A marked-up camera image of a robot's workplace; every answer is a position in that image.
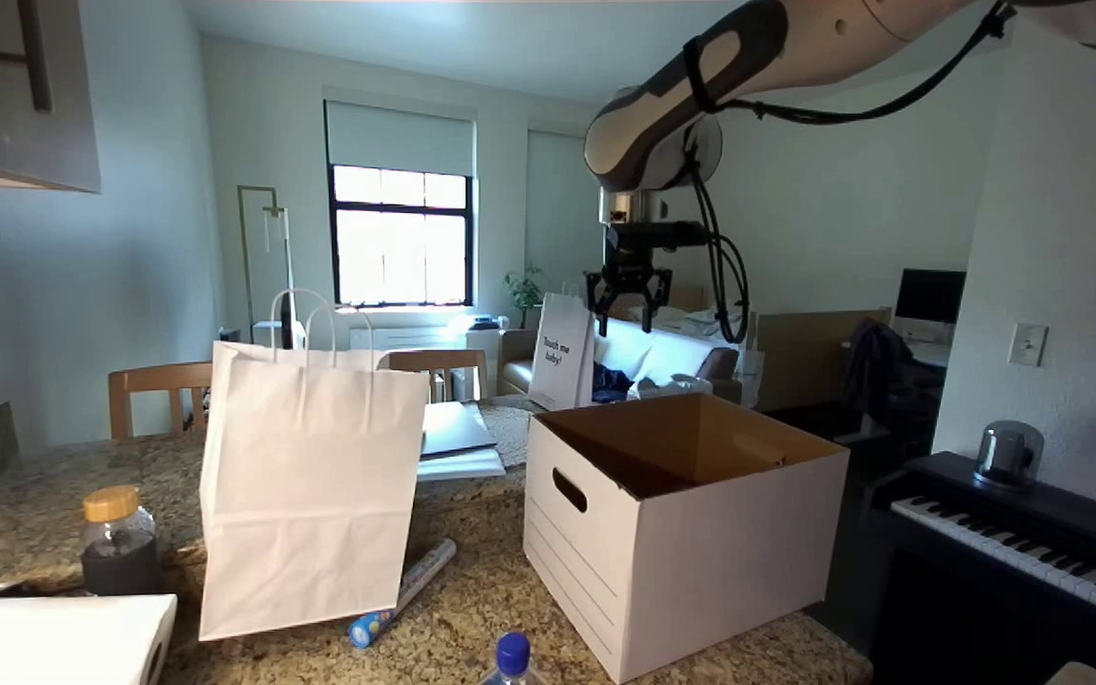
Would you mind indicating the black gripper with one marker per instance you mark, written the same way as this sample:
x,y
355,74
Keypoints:
x,y
630,269

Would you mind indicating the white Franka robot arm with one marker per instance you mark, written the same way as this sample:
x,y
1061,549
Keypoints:
x,y
752,57

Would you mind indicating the brown cardboard box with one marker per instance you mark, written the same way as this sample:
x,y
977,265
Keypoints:
x,y
818,362

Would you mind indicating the white cardboard storage box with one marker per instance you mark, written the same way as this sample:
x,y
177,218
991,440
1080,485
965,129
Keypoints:
x,y
712,557

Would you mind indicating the white sofa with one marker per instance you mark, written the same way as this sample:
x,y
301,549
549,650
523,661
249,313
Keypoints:
x,y
677,354

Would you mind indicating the white sign board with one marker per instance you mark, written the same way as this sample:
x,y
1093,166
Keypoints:
x,y
566,354

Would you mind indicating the green potted plant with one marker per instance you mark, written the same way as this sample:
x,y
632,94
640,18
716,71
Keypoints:
x,y
527,299

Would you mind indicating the grey roller blind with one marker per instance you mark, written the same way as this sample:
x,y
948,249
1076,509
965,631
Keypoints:
x,y
396,137
563,209

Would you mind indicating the wooden chair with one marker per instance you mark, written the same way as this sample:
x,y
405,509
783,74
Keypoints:
x,y
448,362
150,378

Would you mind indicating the stack of papers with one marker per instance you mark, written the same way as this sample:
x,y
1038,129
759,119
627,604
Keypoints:
x,y
459,440

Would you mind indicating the white radiator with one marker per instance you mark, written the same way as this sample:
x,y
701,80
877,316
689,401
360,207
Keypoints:
x,y
408,332

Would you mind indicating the black framed window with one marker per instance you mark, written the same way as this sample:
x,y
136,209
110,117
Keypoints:
x,y
396,254

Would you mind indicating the black chair with clothes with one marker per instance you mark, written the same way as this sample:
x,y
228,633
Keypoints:
x,y
894,382

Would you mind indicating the black computer monitor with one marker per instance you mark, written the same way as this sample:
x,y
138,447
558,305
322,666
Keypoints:
x,y
932,294

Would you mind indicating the grey tube with blue end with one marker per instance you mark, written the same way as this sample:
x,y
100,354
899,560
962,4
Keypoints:
x,y
428,572

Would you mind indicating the white floor lamp stand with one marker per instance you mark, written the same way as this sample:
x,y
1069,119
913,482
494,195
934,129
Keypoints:
x,y
284,254

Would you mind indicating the white paper bag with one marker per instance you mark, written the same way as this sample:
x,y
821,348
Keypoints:
x,y
305,495

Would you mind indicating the shiny metal pot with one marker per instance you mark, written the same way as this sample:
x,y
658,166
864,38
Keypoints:
x,y
1012,450

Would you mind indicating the black digital piano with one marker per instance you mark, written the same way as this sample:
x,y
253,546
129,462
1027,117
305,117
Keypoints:
x,y
1008,557

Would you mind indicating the glass jar with cork lid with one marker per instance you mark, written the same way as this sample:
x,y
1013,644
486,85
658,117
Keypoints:
x,y
119,546

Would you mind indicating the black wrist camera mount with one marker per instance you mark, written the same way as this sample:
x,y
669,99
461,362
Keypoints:
x,y
669,232

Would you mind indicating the white light switch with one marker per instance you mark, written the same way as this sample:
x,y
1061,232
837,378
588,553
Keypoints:
x,y
1029,343

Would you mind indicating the grey wall cabinet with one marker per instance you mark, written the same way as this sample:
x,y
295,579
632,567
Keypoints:
x,y
29,99

